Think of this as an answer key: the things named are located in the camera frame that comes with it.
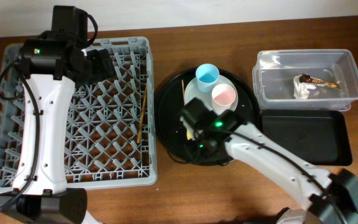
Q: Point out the clear plastic bin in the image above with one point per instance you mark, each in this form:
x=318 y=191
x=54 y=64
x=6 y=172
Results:
x=275 y=70

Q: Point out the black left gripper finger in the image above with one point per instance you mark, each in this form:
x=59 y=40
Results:
x=104 y=68
x=93 y=69

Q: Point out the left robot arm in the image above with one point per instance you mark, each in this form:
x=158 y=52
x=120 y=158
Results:
x=51 y=67

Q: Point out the pink cup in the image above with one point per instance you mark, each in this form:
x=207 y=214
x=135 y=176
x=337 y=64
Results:
x=223 y=96

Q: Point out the grey plate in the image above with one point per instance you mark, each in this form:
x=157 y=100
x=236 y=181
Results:
x=192 y=91

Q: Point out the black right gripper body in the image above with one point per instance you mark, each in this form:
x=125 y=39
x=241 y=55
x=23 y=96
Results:
x=188 y=123

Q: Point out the wooden chopstick on tray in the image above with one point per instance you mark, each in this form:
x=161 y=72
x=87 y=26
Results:
x=183 y=91

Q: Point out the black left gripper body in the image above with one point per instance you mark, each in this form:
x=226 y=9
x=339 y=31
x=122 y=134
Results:
x=103 y=64

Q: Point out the light blue cup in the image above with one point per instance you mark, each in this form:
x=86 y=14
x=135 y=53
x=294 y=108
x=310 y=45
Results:
x=206 y=77

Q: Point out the white tissue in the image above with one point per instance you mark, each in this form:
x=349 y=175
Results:
x=302 y=90

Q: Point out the round black tray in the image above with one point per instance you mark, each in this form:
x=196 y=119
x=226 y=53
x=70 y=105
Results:
x=172 y=133

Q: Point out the wooden chopstick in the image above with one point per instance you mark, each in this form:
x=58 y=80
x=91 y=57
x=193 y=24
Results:
x=139 y=137
x=183 y=91

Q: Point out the grey dishwasher rack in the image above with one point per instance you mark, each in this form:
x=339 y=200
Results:
x=101 y=150

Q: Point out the gold snack wrapper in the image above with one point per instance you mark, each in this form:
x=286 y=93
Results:
x=305 y=78

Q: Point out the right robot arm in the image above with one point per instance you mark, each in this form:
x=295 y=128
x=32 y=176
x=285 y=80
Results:
x=323 y=197

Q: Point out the rectangular black tray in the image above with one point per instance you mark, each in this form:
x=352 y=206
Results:
x=318 y=137

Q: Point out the yellow bowl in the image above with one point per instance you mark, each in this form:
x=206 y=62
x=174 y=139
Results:
x=189 y=134

